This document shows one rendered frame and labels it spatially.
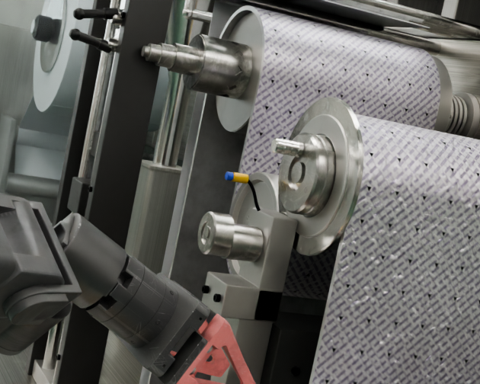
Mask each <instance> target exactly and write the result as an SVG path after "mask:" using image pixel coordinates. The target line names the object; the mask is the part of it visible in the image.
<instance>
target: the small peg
mask: <svg viewBox="0 0 480 384"><path fill-rule="evenodd" d="M303 149H304V146H303V143H302V142H296V141H292V140H290V141H289V140H288V139H281V138H275V139H273V141H272V143H271V150H272V152H273V153H277V154H279V153H280V154H282V155H290V156H295V157H300V156H301V155H302V153H303Z"/></svg>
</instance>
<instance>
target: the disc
mask: <svg viewBox="0 0 480 384"><path fill-rule="evenodd" d="M321 114H328V115H332V116H333V117H335V118H336V119H337V120H338V121H339V122H340V124H341V125H342V127H343V129H344V132H345V135H346V137H347V144H348V150H349V170H348V177H347V186H346V189H345V192H344V197H343V200H342V202H341V205H340V207H339V210H338V212H337V214H336V216H335V217H334V219H333V220H332V222H331V224H330V225H329V226H328V228H327V229H326V230H325V231H324V232H322V233H321V234H319V235H317V236H315V237H312V238H306V237H303V236H301V235H299V234H298V233H297V232H296V234H295V238H294V242H293V248H294V249H295V250H296V251H297V252H299V253H300V254H303V255H307V256H316V255H319V254H322V253H324V252H325V251H327V250H328V249H329V248H330V247H331V246H332V245H333V244H334V243H335V242H336V241H337V240H338V239H339V238H340V237H341V235H342V233H343V232H344V230H345V229H346V227H347V224H348V223H349V222H350V218H351V217H352V214H353V212H354V209H355V206H356V204H357V199H358V196H359V192H360V186H361V181H362V177H363V139H362V134H361V131H360V125H359V123H358V121H357V118H356V115H355V113H354V112H353V110H352V109H351V107H350V106H349V105H348V104H347V103H346V102H345V101H343V100H341V99H340V98H333V97H326V98H322V99H320V100H318V101H316V102H315V103H314V104H313V105H311V106H310V107H309V108H308V109H307V110H306V111H305V113H304V114H303V115H302V116H301V117H300V119H299V121H298V122H297V124H296V126H295V128H294V129H293V132H292V134H291V136H290V139H289V141H290V140H293V139H294V138H295V137H296V136H297V135H299V134H300V132H301V131H302V129H303V128H304V126H305V125H306V124H307V123H308V122H309V121H310V120H312V119H313V118H314V117H317V116H318V115H321ZM278 205H279V213H282V214H283V215H286V216H287V212H286V209H285V208H284V206H283V204H282V202H281V200H280V195H279V188H278Z"/></svg>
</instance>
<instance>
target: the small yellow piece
mask: <svg viewBox="0 0 480 384"><path fill-rule="evenodd" d="M225 179H226V180H227V181H234V182H239V183H243V184H247V183H248V184H249V186H250V188H251V191H252V193H253V197H254V204H255V206H256V209H257V211H259V210H261V209H260V207H259V205H258V199H257V194H256V191H255V188H254V185H253V184H252V183H251V181H250V180H249V176H248V175H247V174H241V173H236V172H229V171H227V172H226V174H225Z"/></svg>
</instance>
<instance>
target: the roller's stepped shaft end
mask: <svg viewBox="0 0 480 384"><path fill-rule="evenodd" d="M141 55H142V56H144V57H145V58H146V61H150V62H154V63H155V65H156V66H161V67H165V68H167V70H168V71H170V72H176V73H181V74H185V75H193V74H194V72H195V71H196V68H197V64H198V59H199V52H198V49H197V48H196V47H192V46H186V45H182V44H179V43H173V44H172V45H169V44H165V43H159V44H158V45H157V44H153V43H149V44H148V46H143V47H142V52H141Z"/></svg>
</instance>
